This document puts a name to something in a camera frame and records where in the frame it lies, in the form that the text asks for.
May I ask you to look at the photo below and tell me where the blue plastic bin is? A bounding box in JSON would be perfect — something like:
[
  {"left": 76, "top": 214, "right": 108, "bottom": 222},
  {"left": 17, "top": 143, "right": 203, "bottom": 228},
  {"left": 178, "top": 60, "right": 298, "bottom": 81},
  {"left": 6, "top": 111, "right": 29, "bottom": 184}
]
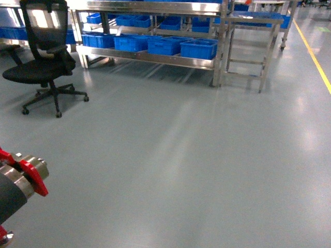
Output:
[
  {"left": 114, "top": 35, "right": 154, "bottom": 52},
  {"left": 82, "top": 33, "right": 115, "bottom": 49},
  {"left": 147, "top": 36, "right": 193, "bottom": 56},
  {"left": 180, "top": 39, "right": 218, "bottom": 60}
]

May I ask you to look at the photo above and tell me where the stainless steel shelf rack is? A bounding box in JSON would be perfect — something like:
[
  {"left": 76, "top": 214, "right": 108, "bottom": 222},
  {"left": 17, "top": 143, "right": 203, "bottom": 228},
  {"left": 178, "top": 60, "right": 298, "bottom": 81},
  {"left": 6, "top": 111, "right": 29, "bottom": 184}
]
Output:
[{"left": 68, "top": 1, "right": 229, "bottom": 87}]

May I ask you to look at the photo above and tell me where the small stainless steel table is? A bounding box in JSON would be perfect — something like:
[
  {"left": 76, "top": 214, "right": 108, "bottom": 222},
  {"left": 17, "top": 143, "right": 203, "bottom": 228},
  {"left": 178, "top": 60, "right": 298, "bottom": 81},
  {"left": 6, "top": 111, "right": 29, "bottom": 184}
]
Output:
[{"left": 220, "top": 11, "right": 283, "bottom": 92}]

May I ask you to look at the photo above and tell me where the black office chair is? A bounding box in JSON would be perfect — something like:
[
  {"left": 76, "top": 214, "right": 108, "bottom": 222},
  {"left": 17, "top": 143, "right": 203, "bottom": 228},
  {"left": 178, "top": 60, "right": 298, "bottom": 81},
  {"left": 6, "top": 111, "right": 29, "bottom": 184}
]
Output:
[{"left": 3, "top": 1, "right": 89, "bottom": 118}]

